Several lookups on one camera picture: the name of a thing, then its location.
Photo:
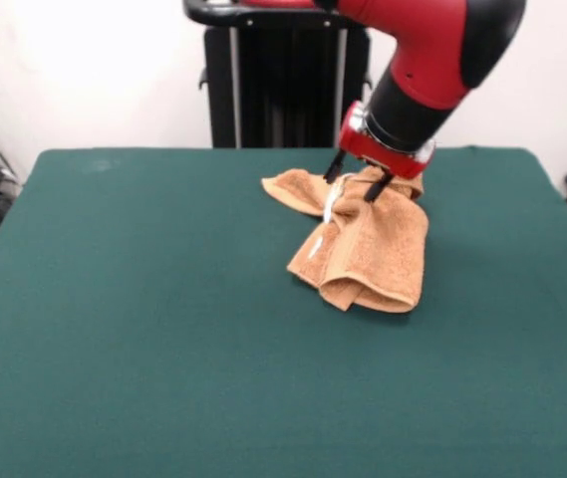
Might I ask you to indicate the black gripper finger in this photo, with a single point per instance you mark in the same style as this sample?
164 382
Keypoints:
377 188
334 168

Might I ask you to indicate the tan terry towel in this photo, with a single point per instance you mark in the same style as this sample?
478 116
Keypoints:
382 249

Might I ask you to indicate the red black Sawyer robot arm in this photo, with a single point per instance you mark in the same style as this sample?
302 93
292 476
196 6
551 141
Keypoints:
437 50

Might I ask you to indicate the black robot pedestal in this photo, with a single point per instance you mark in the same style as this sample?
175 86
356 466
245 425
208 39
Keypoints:
273 74

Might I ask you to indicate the dark green table cloth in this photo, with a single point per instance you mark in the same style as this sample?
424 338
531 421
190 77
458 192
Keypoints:
113 373

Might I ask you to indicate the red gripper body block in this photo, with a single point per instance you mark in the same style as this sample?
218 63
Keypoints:
377 152

